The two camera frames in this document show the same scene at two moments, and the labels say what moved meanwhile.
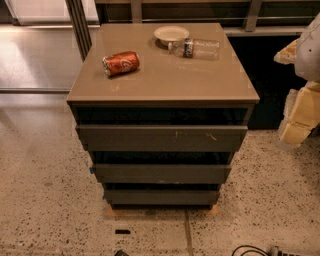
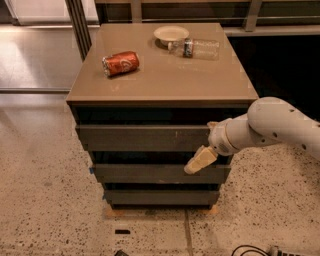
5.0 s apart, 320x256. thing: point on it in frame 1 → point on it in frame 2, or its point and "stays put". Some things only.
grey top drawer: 166,138 stays put
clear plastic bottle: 200,49 stays put
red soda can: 121,62 stays put
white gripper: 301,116 → 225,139
